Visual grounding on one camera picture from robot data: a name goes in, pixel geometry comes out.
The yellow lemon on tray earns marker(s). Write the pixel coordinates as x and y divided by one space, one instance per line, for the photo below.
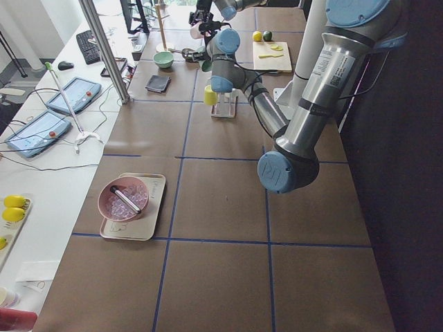
13 214
14 201
3 243

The wooden cutting board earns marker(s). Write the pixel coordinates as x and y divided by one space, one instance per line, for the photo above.
271 56

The blue teach pendant near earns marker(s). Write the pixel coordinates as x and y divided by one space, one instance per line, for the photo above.
39 134

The yellow plastic cup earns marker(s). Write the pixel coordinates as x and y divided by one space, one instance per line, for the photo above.
210 97

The metal scoop handle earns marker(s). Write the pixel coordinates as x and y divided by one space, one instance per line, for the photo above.
126 200

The black keyboard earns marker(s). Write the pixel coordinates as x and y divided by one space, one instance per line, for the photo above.
88 47

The blue teach pendant far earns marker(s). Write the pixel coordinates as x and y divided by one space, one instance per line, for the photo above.
80 93

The beige tray with lemons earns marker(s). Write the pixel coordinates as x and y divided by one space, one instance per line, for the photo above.
11 231

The dark grey folded cloth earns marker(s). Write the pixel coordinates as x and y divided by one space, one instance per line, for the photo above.
158 83

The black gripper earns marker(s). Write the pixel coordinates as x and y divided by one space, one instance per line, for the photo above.
187 54
198 16

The pink plastic cup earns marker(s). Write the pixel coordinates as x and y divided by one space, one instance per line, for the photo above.
195 32

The green bowl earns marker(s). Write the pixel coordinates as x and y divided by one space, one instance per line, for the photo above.
163 59

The black computer mouse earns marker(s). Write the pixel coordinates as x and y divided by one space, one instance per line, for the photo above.
64 65

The pink bowl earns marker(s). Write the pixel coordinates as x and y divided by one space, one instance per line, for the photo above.
112 208

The aluminium frame post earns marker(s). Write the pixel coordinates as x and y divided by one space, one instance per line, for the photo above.
95 25

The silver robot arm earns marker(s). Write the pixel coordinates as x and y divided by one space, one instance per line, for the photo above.
229 8
338 35

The blue teach pendant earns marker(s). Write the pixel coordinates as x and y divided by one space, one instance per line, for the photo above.
80 93
39 134

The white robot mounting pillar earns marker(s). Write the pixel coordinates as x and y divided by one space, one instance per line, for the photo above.
310 49

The red bottle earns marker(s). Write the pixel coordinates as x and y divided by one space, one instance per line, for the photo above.
16 320

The beige plastic tray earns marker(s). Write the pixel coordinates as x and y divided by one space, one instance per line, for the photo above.
143 227

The white paper cup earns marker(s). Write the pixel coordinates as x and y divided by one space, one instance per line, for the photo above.
8 298

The green avocado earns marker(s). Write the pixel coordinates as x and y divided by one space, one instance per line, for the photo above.
267 36

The wooden mug tree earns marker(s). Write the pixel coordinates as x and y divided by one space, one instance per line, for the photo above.
164 45

